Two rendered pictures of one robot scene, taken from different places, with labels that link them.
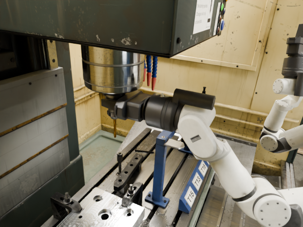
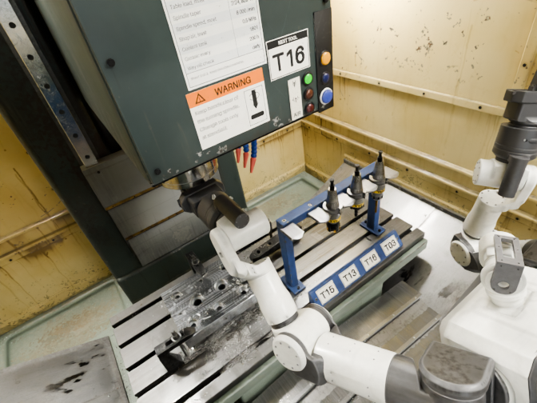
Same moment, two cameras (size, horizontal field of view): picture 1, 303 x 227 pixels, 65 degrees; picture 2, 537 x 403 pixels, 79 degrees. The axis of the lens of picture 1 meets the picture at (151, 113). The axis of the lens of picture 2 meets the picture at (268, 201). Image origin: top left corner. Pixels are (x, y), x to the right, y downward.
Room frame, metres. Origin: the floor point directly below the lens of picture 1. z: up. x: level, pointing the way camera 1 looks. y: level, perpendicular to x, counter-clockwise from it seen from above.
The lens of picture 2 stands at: (0.14, -0.49, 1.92)
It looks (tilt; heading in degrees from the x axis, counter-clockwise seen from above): 38 degrees down; 38
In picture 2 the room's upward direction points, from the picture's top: 11 degrees counter-clockwise
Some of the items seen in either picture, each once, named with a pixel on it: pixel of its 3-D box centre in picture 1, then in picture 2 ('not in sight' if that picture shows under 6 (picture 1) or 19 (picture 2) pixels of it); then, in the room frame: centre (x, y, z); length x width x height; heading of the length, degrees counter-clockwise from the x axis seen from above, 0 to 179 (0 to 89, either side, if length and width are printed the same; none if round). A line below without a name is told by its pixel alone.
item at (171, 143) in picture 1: (175, 144); (293, 232); (0.75, -0.10, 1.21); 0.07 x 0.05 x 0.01; 66
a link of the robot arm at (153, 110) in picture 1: (146, 107); (210, 202); (0.57, 0.02, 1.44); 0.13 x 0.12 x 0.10; 156
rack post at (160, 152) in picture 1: (158, 173); (288, 257); (0.78, -0.05, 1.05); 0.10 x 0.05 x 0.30; 66
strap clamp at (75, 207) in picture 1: (67, 207); (197, 267); (0.64, 0.30, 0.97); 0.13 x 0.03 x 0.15; 66
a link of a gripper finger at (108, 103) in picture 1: (110, 105); not in sight; (0.58, 0.11, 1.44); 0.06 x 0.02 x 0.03; 66
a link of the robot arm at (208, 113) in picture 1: (189, 112); (235, 221); (0.53, -0.09, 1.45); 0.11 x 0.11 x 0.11; 66
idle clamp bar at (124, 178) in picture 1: (128, 174); (276, 245); (0.90, 0.09, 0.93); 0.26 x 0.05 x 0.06; 161
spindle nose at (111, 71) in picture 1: (113, 62); (181, 153); (0.61, 0.11, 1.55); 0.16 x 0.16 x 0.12
